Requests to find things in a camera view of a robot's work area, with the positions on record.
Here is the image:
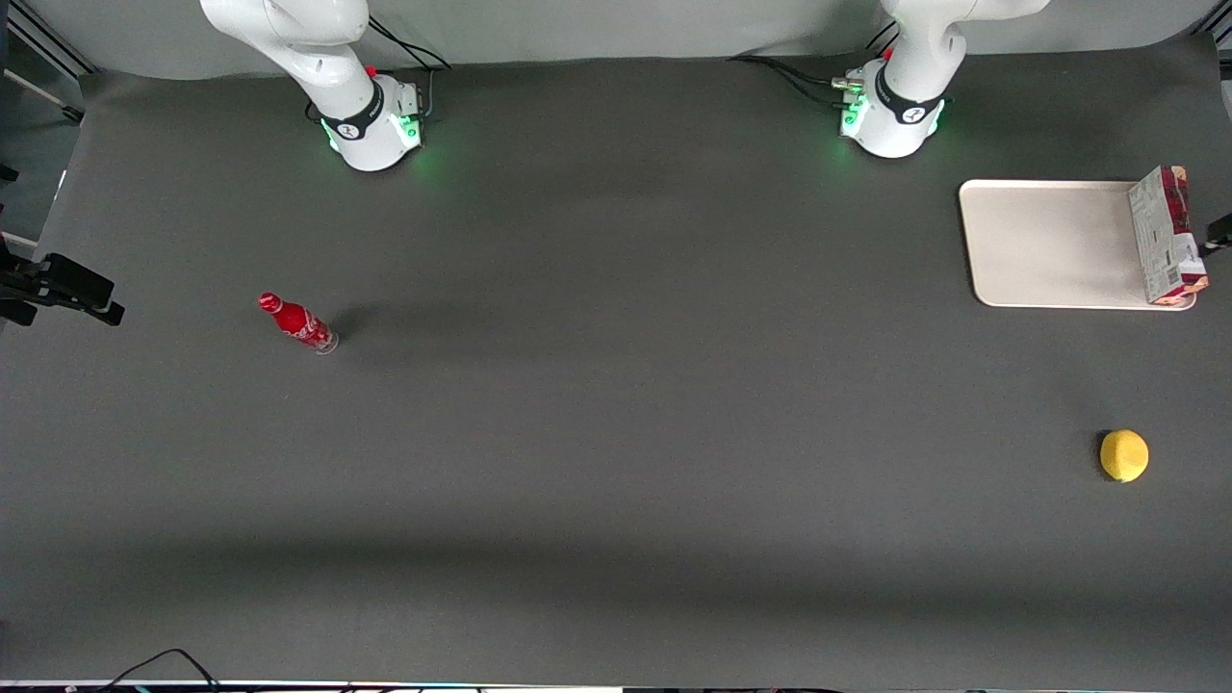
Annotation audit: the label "black cable at table edge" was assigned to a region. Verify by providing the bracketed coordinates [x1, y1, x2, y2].
[96, 648, 224, 693]

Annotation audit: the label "aluminium frame profile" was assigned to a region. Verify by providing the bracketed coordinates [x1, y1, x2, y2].
[0, 0, 98, 126]

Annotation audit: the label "red cola bottle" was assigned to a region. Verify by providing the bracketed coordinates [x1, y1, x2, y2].
[257, 292, 341, 356]

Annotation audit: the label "black base cables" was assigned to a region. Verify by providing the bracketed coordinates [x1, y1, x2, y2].
[369, 16, 452, 118]
[729, 24, 902, 110]

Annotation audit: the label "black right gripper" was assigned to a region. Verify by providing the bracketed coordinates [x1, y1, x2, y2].
[0, 241, 127, 328]

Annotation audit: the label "beige rectangular tray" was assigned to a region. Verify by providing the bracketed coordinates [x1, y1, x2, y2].
[959, 179, 1197, 311]

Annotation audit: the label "black left base cables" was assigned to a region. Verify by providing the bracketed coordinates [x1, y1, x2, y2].
[729, 24, 902, 110]

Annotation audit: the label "black right base cables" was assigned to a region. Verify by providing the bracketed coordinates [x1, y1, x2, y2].
[369, 16, 452, 118]

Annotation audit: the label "red cookie box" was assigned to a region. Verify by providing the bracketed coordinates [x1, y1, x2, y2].
[1128, 165, 1211, 308]

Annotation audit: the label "yellow lemon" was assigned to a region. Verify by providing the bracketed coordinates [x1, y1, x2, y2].
[1100, 429, 1151, 484]

